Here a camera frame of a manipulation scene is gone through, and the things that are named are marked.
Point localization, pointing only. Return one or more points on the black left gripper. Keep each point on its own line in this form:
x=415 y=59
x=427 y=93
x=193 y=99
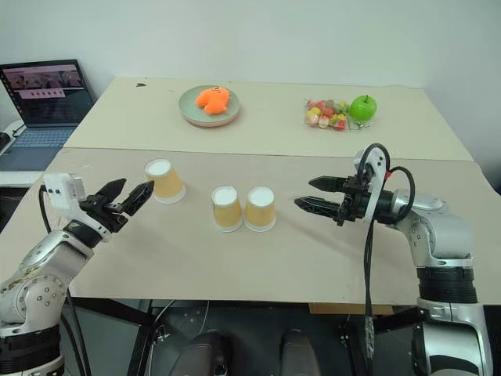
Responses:
x=105 y=213

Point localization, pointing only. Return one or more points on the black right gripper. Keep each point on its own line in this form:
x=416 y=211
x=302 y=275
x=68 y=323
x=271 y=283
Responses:
x=354 y=199

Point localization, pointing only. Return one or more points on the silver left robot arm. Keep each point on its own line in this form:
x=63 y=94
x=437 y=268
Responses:
x=39 y=254

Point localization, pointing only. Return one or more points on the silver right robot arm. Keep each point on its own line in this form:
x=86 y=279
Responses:
x=442 y=231

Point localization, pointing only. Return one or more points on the yellow paper cup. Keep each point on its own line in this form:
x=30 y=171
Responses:
x=260 y=211
x=166 y=184
x=227 y=211

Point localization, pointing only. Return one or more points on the clear bag of candies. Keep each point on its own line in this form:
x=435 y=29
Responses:
x=325 y=115

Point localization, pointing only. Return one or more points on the green apple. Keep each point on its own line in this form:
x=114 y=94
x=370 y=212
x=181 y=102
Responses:
x=363 y=107

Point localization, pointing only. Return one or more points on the green round plate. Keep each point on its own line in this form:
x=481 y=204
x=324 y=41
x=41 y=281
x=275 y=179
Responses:
x=188 y=107

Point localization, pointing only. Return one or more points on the brown cardboard box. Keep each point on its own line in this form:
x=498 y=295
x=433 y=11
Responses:
x=352 y=308

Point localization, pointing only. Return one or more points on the open grey laptop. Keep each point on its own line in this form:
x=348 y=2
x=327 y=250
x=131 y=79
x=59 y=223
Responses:
x=43 y=98

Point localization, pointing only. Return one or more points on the orange plush toy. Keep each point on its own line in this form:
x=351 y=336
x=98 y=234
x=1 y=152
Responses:
x=213 y=101

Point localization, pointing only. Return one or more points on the dark rounded shape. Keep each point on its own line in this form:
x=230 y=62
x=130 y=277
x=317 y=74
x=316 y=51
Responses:
x=203 y=352
x=298 y=352

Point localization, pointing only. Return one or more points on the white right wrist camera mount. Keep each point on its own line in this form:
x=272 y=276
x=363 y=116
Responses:
x=375 y=188

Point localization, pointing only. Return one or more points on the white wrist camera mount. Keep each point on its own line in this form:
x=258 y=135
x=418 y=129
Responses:
x=58 y=190
x=375 y=188

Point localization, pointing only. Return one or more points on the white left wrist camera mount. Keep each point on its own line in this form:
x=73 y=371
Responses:
x=58 y=190

